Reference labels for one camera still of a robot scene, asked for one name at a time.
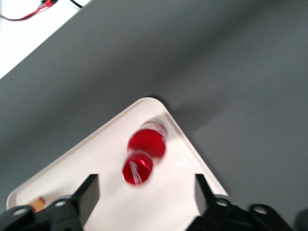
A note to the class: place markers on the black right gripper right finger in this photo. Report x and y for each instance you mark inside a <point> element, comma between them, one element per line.
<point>209,207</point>

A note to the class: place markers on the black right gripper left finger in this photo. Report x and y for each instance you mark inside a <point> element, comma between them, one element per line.
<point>84,195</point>

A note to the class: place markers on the red coke bottle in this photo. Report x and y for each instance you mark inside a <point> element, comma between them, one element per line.
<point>146,146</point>

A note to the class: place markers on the beige plastic tray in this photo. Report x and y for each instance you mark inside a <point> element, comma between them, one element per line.
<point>108,154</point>

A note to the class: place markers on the red cookie box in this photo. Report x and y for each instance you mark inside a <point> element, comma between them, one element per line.
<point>38,204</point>

